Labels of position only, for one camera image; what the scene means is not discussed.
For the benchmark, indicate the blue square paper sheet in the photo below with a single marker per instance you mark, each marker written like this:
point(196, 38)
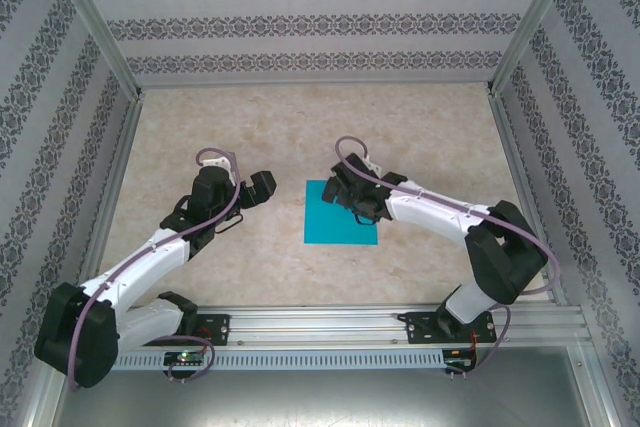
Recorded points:
point(335, 227)

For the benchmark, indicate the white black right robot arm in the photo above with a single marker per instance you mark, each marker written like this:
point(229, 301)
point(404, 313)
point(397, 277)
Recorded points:
point(425, 214)

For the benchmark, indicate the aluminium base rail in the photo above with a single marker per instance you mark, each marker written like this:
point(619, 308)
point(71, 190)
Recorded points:
point(320, 324)

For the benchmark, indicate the aluminium frame bar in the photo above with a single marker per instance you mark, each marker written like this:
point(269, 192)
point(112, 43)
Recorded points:
point(111, 197)
point(527, 197)

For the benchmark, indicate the small circuit board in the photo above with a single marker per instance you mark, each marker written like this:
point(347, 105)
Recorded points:
point(457, 359)
point(185, 358)

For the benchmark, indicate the aluminium frame post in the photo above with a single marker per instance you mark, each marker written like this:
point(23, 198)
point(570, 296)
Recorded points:
point(595, 387)
point(95, 22)
point(47, 402)
point(537, 22)

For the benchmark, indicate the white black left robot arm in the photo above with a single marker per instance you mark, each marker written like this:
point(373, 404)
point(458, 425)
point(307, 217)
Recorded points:
point(130, 272)

